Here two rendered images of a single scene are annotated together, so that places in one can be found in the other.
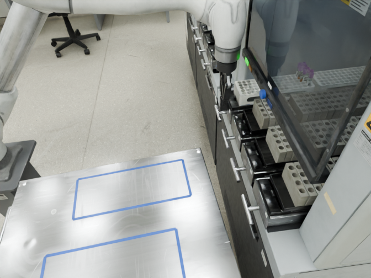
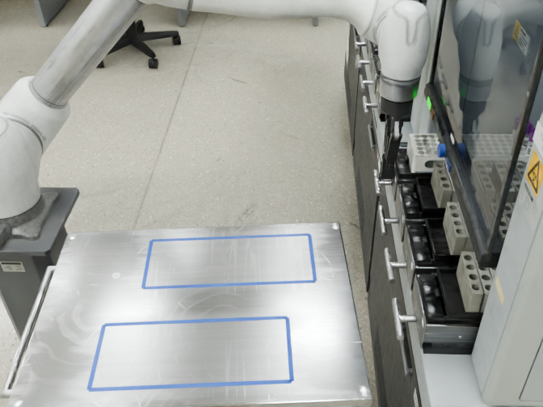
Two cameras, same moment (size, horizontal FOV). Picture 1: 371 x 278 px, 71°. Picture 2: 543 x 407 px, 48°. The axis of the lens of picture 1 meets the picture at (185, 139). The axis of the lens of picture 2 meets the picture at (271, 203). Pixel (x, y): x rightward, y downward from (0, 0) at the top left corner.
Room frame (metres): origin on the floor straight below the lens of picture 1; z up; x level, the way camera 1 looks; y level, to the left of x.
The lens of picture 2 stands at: (-0.43, -0.01, 1.69)
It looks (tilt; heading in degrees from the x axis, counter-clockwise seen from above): 38 degrees down; 6
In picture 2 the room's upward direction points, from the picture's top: 2 degrees counter-clockwise
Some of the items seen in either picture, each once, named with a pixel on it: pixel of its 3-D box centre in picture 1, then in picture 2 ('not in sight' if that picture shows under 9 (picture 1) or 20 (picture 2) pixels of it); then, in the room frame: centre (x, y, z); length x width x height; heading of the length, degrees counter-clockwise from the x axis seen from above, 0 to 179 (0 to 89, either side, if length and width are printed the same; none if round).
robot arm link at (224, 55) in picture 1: (227, 51); (399, 84); (0.85, -0.18, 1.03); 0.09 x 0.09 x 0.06
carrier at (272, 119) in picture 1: (266, 113); (451, 186); (0.70, -0.30, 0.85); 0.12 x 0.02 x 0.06; 2
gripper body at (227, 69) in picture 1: (226, 69); (395, 112); (0.85, -0.17, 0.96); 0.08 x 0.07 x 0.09; 2
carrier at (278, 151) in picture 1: (275, 145); (454, 230); (0.55, -0.28, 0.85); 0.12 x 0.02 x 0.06; 2
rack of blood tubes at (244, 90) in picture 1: (272, 90); (469, 155); (0.86, -0.37, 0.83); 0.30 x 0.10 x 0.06; 92
